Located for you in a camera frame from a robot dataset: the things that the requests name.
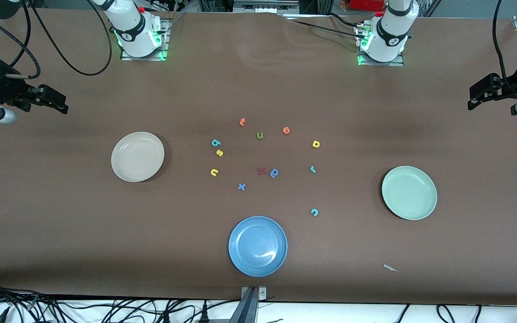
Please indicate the dark equipment rack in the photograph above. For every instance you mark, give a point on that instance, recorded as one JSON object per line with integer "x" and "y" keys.
{"x": 263, "y": 5}

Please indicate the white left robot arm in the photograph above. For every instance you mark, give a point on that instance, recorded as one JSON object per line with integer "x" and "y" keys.
{"x": 391, "y": 31}

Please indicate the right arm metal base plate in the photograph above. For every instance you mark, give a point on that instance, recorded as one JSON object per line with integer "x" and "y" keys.
{"x": 167, "y": 33}

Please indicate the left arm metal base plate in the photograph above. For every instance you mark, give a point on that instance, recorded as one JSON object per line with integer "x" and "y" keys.
{"x": 397, "y": 63}

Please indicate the red box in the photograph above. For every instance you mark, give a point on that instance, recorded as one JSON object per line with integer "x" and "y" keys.
{"x": 366, "y": 4}

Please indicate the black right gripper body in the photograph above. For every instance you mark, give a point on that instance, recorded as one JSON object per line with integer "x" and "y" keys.
{"x": 8, "y": 91}

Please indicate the beige round plate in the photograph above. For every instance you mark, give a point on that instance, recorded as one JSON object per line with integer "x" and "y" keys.
{"x": 138, "y": 156}

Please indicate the teal foam letter c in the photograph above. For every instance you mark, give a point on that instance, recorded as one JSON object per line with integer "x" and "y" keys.
{"x": 314, "y": 212}

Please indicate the teal foam letter b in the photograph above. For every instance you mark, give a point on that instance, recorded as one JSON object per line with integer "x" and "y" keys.
{"x": 216, "y": 143}

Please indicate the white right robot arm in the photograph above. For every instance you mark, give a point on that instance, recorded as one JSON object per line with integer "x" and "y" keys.
{"x": 133, "y": 27}

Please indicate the blue round plate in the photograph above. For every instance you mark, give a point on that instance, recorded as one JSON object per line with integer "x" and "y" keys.
{"x": 258, "y": 246}

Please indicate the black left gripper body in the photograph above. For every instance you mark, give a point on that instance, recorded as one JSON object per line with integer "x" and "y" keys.
{"x": 511, "y": 85}

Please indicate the blue foam letter a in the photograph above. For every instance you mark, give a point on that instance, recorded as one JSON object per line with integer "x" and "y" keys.
{"x": 274, "y": 172}

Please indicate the blue foam letter x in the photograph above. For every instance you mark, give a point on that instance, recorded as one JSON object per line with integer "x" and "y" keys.
{"x": 241, "y": 186}

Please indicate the white paper scrap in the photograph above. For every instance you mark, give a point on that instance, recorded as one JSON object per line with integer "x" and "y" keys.
{"x": 391, "y": 268}

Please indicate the green round plate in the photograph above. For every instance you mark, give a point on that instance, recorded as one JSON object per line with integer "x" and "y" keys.
{"x": 409, "y": 193}

